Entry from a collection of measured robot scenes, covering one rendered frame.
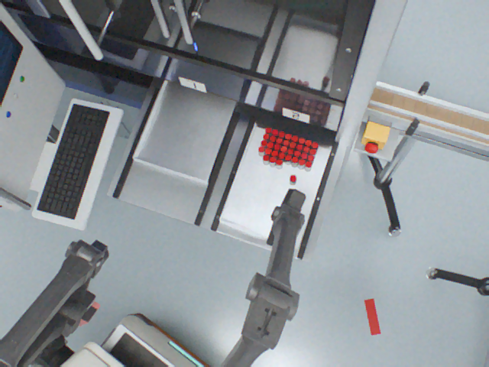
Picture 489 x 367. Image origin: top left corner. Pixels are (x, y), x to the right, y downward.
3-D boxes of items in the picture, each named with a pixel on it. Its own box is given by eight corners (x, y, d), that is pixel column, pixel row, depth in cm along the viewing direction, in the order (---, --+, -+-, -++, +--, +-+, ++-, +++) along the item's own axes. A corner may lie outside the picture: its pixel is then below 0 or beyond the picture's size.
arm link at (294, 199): (273, 215, 158) (301, 229, 158) (290, 178, 161) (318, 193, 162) (263, 222, 169) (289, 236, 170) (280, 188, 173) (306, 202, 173)
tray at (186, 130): (170, 70, 203) (169, 66, 200) (242, 92, 200) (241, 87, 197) (134, 160, 196) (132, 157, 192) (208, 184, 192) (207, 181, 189)
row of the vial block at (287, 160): (260, 149, 194) (259, 144, 190) (312, 166, 192) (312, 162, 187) (257, 155, 194) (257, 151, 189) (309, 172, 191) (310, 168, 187)
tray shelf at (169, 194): (158, 69, 206) (157, 66, 204) (353, 127, 197) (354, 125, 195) (107, 196, 195) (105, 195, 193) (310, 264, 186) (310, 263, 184)
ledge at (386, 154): (364, 112, 198) (364, 111, 196) (401, 124, 196) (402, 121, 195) (352, 150, 195) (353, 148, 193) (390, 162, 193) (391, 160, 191)
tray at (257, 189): (255, 126, 197) (254, 122, 193) (330, 150, 193) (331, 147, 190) (220, 222, 189) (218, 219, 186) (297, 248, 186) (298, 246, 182)
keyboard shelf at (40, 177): (53, 95, 214) (50, 92, 212) (124, 111, 211) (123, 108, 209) (11, 212, 204) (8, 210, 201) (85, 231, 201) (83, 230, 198)
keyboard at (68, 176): (74, 104, 210) (72, 101, 208) (110, 112, 208) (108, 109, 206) (37, 210, 201) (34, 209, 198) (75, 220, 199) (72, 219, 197)
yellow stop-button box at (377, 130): (366, 123, 187) (369, 115, 180) (388, 130, 186) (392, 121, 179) (359, 144, 185) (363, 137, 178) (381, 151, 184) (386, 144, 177)
